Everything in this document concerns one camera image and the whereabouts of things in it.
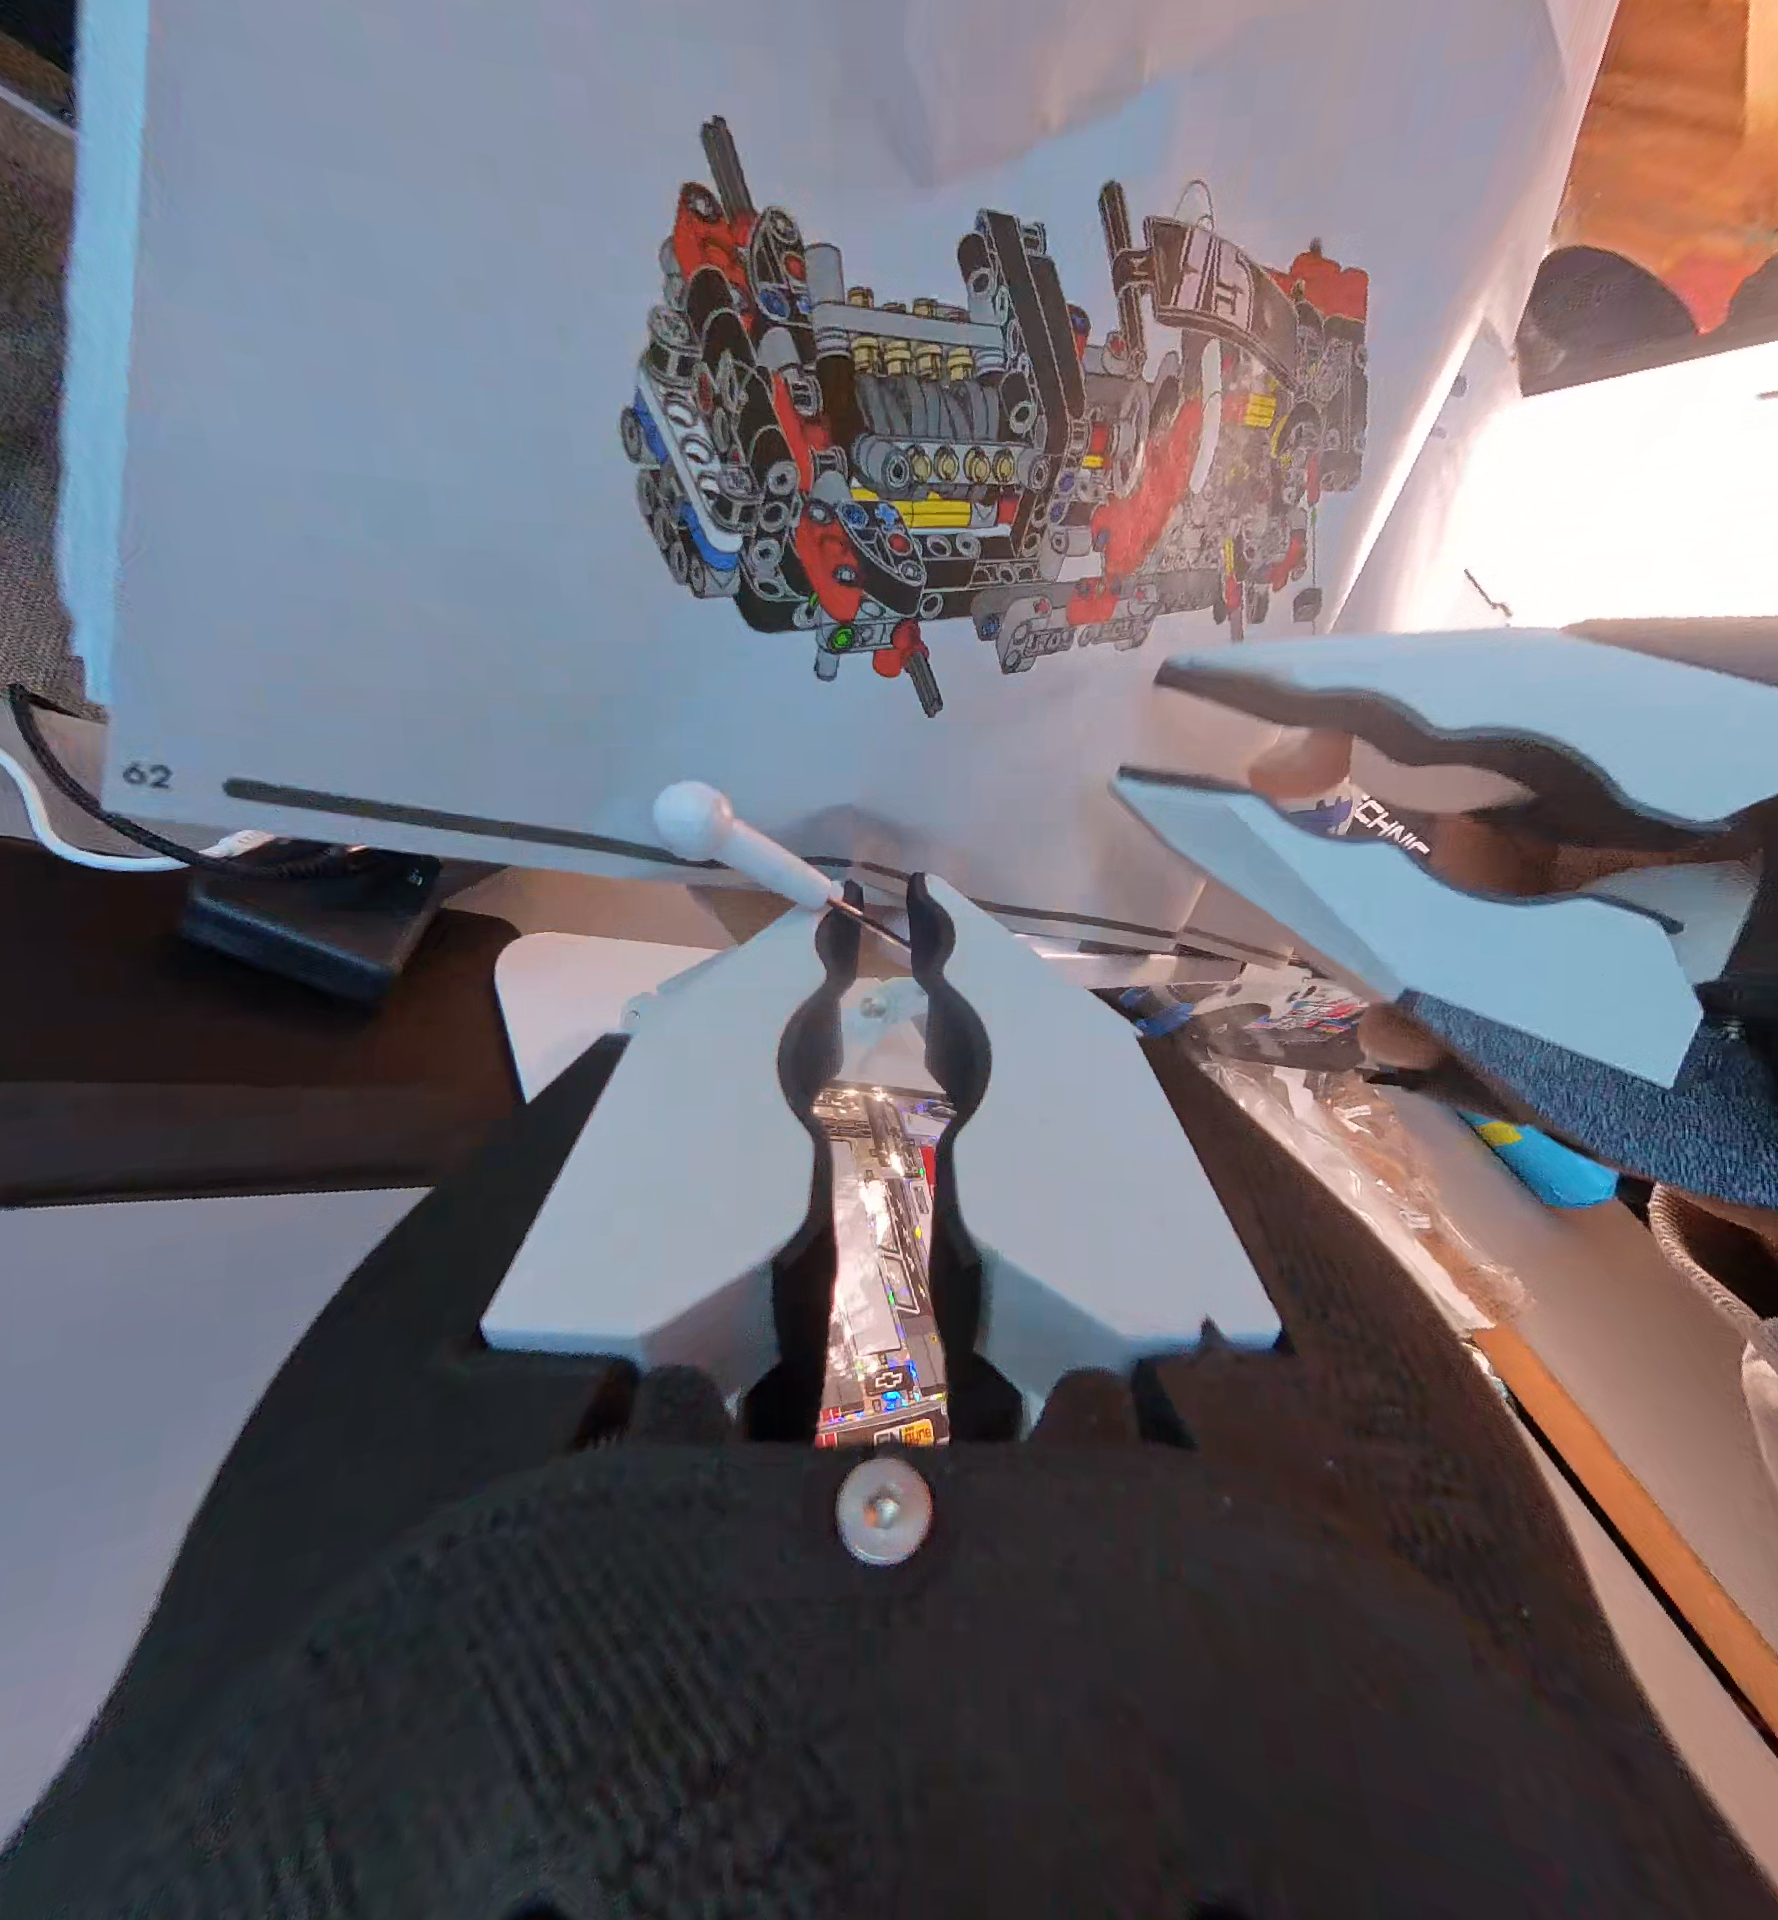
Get holographic sticker sheet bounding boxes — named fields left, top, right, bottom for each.
left=804, top=1087, right=964, bottom=1449

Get person's right hand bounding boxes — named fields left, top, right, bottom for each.
left=1249, top=724, right=1373, bottom=814

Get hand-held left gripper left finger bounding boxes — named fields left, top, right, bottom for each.
left=476, top=893, right=853, bottom=1435

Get crumpled clear plastic bags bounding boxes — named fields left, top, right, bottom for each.
left=1189, top=1022, right=1520, bottom=1338

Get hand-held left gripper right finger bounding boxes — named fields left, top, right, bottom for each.
left=905, top=873, right=1283, bottom=1438

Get small black charger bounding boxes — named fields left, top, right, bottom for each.
left=180, top=847, right=442, bottom=1005

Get lego set box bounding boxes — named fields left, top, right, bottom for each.
left=1131, top=793, right=1433, bottom=1074

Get black braided cable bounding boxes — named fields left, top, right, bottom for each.
left=5, top=682, right=336, bottom=878

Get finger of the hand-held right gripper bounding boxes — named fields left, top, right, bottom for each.
left=1154, top=626, right=1778, bottom=831
left=1109, top=764, right=1712, bottom=1094

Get lego instruction booklet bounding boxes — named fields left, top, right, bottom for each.
left=58, top=0, right=1627, bottom=961

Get white cable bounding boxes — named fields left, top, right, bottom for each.
left=0, top=717, right=267, bottom=877

